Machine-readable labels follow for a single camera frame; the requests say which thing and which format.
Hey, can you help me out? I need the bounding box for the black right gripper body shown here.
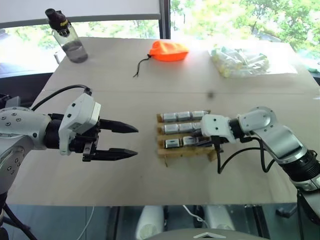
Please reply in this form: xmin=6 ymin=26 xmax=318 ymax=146
xmin=202 ymin=135 xmax=216 ymax=148

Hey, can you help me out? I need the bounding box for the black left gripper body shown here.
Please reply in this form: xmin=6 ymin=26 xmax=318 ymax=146
xmin=69 ymin=119 xmax=101 ymax=162

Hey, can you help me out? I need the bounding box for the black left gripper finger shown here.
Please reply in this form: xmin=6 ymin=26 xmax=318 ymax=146
xmin=99 ymin=118 xmax=139 ymax=134
xmin=91 ymin=147 xmax=139 ymax=162

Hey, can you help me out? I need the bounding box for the silver camera with black face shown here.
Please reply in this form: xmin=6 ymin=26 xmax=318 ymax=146
xmin=182 ymin=136 xmax=200 ymax=147

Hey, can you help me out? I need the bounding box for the plastic-wrapped silver camera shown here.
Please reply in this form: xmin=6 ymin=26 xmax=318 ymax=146
xmin=164 ymin=138 xmax=182 ymax=150

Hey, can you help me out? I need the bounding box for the wooden battery tray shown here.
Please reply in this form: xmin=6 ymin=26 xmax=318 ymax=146
xmin=156 ymin=109 xmax=225 ymax=164

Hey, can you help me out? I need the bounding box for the white rounded robot leg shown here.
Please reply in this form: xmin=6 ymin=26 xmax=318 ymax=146
xmin=135 ymin=205 xmax=165 ymax=240
xmin=204 ymin=205 xmax=235 ymax=231

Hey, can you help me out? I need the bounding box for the clear plastic bag of items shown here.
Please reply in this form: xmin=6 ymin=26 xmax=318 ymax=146
xmin=208 ymin=46 xmax=299 ymax=79

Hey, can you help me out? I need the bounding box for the clear water bottle black cap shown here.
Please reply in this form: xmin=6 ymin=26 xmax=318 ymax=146
xmin=44 ymin=8 xmax=89 ymax=64

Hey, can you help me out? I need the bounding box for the white roller blind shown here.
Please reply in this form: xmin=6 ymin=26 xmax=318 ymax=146
xmin=0 ymin=0 xmax=161 ymax=23

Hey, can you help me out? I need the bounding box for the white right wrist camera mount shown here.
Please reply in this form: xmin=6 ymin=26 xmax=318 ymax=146
xmin=200 ymin=113 xmax=237 ymax=144

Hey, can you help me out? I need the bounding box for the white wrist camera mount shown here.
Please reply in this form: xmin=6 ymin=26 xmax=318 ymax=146
xmin=59 ymin=93 xmax=102 ymax=156
xmin=200 ymin=113 xmax=237 ymax=144

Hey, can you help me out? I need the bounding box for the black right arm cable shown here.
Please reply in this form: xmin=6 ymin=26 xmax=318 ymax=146
xmin=241 ymin=136 xmax=277 ymax=174
xmin=212 ymin=136 xmax=262 ymax=175

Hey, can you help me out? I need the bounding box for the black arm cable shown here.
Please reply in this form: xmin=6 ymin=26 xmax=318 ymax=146
xmin=241 ymin=136 xmax=277 ymax=174
xmin=212 ymin=136 xmax=262 ymax=175
xmin=30 ymin=84 xmax=93 ymax=112

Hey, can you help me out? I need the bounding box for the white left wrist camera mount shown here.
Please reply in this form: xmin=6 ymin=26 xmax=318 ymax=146
xmin=59 ymin=93 xmax=102 ymax=156

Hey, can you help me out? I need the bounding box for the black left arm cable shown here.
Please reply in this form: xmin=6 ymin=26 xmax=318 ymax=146
xmin=30 ymin=84 xmax=93 ymax=112

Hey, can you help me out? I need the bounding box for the thin white cable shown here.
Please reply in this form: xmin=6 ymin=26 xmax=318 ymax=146
xmin=183 ymin=205 xmax=209 ymax=228

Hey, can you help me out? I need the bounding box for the orange drawstring pouch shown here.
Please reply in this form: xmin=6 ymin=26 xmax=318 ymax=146
xmin=133 ymin=40 xmax=190 ymax=78

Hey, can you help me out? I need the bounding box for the dark window frame post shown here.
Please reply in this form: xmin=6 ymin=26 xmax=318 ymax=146
xmin=158 ymin=0 xmax=172 ymax=40

